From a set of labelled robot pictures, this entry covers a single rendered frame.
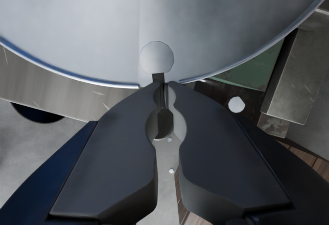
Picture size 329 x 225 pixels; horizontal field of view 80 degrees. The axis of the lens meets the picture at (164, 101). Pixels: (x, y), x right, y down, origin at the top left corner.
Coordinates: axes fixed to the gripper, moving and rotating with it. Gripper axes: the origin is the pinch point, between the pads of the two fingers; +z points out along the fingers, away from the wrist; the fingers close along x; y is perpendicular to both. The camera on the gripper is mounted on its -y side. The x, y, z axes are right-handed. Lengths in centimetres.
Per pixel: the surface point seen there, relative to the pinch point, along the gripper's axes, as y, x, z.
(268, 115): 13.3, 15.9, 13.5
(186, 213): 62, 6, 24
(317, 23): -0.1, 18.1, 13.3
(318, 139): 65, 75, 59
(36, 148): 63, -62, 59
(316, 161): 44, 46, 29
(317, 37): 2.3, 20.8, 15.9
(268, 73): 6.3, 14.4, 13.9
